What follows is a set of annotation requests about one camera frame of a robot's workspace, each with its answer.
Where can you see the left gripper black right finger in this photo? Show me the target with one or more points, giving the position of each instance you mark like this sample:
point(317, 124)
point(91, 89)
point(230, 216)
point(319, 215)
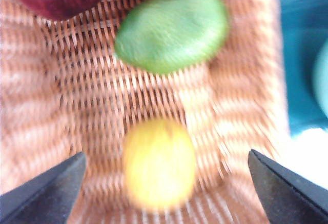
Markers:
point(289, 198)

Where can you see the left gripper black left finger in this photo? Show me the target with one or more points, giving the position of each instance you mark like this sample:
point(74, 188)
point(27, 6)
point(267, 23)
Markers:
point(46, 198)

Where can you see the teal ceramic bowl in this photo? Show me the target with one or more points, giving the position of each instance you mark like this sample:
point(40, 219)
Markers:
point(322, 80)

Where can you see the brown wicker basket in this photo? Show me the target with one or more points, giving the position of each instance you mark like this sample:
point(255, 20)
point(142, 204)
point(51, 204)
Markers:
point(102, 101)

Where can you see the dark teal plastic tray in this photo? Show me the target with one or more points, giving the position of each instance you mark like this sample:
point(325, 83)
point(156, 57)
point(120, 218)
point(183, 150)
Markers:
point(302, 55)

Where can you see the green fruit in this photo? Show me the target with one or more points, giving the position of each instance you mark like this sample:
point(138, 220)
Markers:
point(171, 29)

